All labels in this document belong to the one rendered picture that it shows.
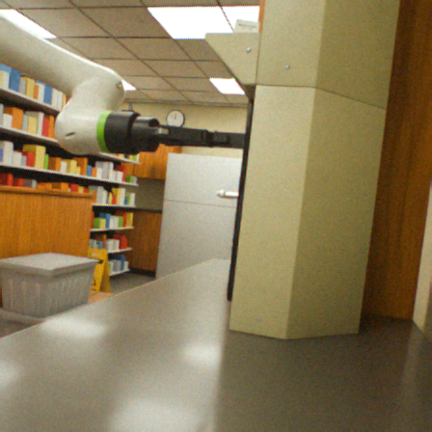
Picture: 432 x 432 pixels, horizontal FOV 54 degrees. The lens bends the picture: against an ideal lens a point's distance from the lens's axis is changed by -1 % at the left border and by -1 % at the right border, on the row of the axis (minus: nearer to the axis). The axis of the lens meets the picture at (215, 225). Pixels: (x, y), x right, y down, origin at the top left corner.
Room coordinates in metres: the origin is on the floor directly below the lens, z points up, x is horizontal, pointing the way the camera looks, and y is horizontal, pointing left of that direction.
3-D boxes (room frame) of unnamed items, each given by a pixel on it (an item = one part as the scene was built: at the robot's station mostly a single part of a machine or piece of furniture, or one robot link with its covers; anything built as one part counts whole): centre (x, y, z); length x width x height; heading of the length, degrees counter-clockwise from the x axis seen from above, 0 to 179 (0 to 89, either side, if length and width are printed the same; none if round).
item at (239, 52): (0.99, -0.03, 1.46); 0.32 x 0.11 x 0.10; 166
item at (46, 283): (3.00, 1.12, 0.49); 0.60 x 0.42 x 0.33; 166
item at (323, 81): (0.95, -0.21, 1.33); 0.32 x 0.25 x 0.77; 166
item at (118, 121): (0.94, 0.21, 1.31); 0.09 x 0.06 x 0.12; 165
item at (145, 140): (0.92, 0.14, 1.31); 0.09 x 0.08 x 0.07; 75
